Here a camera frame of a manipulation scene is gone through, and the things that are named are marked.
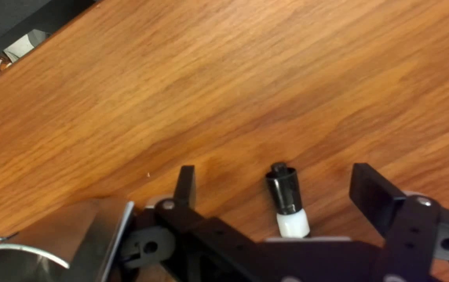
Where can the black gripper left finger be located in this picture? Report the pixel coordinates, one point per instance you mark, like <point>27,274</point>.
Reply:
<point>187,189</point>

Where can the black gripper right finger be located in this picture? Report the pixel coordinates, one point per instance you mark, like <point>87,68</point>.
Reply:
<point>374,194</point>

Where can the black marker with white label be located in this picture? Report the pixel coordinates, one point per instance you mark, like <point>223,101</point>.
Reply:
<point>286,194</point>

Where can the silver metal pot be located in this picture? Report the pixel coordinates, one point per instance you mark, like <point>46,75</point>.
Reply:
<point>77,236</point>

